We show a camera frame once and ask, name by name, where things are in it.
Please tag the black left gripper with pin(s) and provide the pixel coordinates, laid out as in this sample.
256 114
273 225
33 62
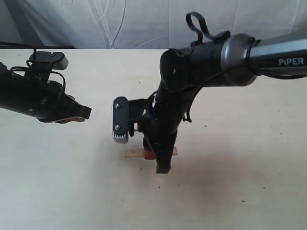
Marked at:
58 107

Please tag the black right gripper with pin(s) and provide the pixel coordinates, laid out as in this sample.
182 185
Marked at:
165 110

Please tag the wooden stick with two holes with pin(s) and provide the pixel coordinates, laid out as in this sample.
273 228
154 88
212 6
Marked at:
134 153

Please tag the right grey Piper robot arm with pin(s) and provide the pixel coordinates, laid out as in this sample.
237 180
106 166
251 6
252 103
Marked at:
233 61

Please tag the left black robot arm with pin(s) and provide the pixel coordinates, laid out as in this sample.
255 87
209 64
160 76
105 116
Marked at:
30 92

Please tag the white backdrop cloth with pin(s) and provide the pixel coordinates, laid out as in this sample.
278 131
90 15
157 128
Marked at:
141 24

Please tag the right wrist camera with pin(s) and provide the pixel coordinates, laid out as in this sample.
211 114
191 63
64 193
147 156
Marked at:
125 114

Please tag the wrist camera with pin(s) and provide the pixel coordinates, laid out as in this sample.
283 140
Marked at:
50 60
125 114

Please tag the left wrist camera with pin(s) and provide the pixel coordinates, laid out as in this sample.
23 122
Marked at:
50 60

